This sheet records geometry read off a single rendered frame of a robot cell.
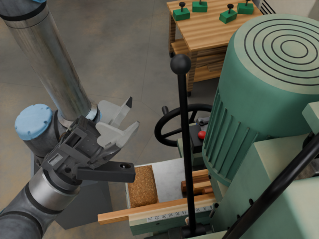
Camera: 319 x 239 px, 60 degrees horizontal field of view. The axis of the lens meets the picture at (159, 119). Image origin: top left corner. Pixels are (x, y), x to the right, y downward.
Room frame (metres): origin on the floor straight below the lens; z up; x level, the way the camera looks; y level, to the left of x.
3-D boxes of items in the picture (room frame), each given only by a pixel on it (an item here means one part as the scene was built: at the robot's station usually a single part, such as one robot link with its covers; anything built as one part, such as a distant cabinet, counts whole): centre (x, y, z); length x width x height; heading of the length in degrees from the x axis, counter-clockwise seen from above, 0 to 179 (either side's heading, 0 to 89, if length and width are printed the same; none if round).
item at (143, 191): (0.34, 0.06, 0.92); 0.14 x 0.09 x 0.04; 11
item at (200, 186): (0.34, -0.20, 0.93); 0.19 x 0.01 x 0.06; 101
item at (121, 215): (0.28, -0.10, 0.92); 0.56 x 0.02 x 0.04; 101
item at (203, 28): (1.80, -0.44, 0.32); 0.66 x 0.57 x 0.64; 105
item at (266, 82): (0.30, -0.18, 1.35); 0.18 x 0.18 x 0.31
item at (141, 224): (0.26, -0.21, 0.93); 0.60 x 0.02 x 0.06; 101
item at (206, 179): (0.35, -0.20, 0.92); 0.26 x 0.02 x 0.05; 101
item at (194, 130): (0.49, -0.16, 0.99); 0.13 x 0.11 x 0.06; 101
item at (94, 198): (0.60, 0.47, 0.27); 0.30 x 0.30 x 0.55; 15
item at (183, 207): (0.28, -0.21, 0.92); 0.60 x 0.02 x 0.05; 101
